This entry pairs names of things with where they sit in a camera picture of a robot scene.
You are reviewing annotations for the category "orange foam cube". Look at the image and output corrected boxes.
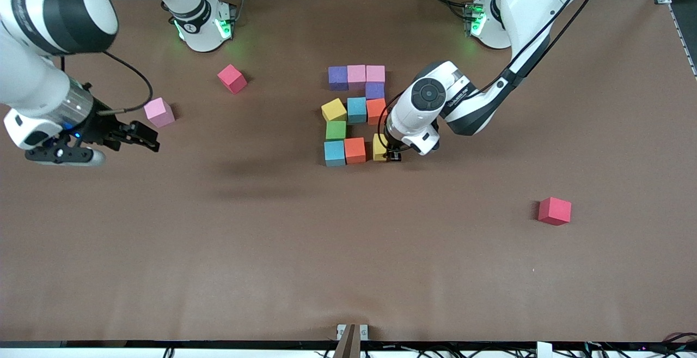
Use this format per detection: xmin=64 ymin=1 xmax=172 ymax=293
xmin=366 ymin=98 xmax=388 ymax=126
xmin=344 ymin=137 xmax=366 ymax=165

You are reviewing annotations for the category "blue foam cube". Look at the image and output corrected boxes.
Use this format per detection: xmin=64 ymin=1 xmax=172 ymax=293
xmin=323 ymin=140 xmax=347 ymax=167
xmin=347 ymin=98 xmax=367 ymax=124

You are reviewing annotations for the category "red foam cube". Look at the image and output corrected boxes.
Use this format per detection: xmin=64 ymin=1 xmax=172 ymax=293
xmin=217 ymin=64 xmax=248 ymax=95
xmin=538 ymin=197 xmax=572 ymax=226

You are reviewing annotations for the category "brown paper table cover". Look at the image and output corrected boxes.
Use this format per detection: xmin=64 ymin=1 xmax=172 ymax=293
xmin=0 ymin=0 xmax=697 ymax=343

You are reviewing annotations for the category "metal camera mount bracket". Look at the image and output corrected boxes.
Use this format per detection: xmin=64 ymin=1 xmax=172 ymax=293
xmin=336 ymin=323 xmax=370 ymax=358

